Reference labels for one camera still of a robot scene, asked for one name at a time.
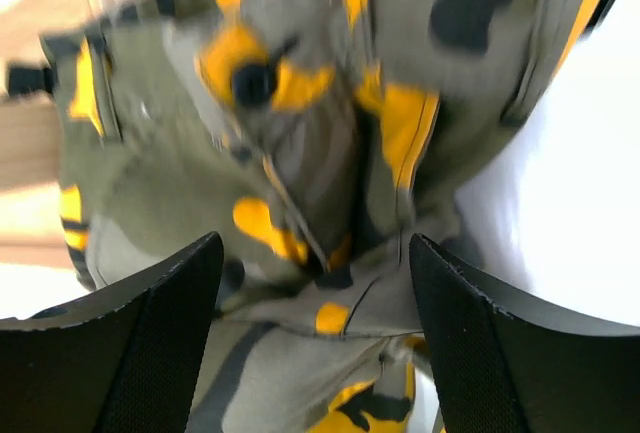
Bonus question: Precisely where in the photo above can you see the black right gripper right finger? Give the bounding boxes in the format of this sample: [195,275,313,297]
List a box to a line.
[409,234,639,432]

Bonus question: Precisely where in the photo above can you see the camouflage yellow green trousers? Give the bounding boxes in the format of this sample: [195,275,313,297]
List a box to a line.
[41,0,599,432]

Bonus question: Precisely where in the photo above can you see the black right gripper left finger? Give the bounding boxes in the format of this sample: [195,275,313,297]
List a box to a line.
[1,233,223,433]

